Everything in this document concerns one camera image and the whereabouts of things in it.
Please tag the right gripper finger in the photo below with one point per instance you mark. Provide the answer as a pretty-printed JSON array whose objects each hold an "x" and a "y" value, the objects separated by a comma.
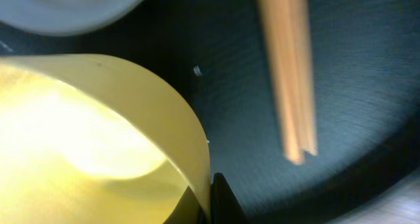
[{"x": 225, "y": 208}]

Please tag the yellow bowl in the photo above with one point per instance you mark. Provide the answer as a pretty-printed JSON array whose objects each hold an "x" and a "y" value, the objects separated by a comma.
[{"x": 98, "y": 139}]

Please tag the wooden chopstick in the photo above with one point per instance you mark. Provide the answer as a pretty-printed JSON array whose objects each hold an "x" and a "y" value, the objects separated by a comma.
[
  {"x": 277, "y": 26},
  {"x": 305, "y": 78}
]

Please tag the grey plate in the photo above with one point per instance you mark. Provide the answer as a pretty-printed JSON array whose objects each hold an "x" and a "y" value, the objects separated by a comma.
[{"x": 63, "y": 17}]

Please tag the round black serving tray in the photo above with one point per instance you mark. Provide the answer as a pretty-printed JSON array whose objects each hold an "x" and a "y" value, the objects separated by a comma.
[{"x": 366, "y": 86}]

